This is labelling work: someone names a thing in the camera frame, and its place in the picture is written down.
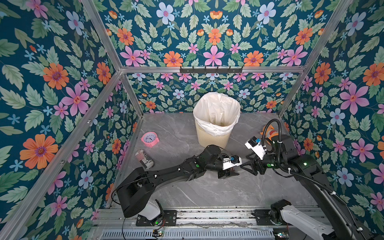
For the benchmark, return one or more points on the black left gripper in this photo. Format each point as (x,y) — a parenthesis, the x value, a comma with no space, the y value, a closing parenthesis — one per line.
(223,175)

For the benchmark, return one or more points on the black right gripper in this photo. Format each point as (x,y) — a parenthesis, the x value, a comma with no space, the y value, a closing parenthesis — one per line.
(258,163)

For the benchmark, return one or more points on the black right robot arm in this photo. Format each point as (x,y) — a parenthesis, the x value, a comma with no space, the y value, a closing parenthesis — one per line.
(284,155)

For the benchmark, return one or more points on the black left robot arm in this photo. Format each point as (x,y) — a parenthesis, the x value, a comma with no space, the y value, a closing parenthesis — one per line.
(137,188)

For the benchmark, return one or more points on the orange plush toy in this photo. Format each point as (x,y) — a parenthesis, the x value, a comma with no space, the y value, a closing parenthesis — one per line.
(269,132)

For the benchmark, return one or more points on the cream ribbed trash bin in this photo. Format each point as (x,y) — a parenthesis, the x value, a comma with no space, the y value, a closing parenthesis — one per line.
(213,136)

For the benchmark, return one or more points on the white plastic bin liner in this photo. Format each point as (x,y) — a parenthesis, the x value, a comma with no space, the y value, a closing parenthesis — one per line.
(217,113)

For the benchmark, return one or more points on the pink alarm clock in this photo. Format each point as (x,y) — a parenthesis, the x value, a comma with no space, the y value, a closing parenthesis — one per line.
(150,139)

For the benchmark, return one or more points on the striped flag pattern can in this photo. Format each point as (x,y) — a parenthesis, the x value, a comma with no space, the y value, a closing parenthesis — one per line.
(144,159)

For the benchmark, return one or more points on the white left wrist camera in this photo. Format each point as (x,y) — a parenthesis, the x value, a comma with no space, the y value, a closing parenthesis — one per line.
(231,162)

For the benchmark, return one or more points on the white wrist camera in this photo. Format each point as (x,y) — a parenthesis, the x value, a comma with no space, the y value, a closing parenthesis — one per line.
(255,145)
(231,162)

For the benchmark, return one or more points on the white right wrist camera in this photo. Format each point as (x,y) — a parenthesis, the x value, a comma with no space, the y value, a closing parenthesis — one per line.
(255,145)

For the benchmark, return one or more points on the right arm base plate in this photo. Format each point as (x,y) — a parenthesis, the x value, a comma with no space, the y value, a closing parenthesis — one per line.
(268,217)

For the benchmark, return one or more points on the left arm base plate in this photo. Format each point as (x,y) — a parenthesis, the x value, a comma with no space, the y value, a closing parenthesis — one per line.
(164,219)

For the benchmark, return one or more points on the black hook rail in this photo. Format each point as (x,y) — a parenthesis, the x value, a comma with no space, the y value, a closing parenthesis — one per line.
(211,70)

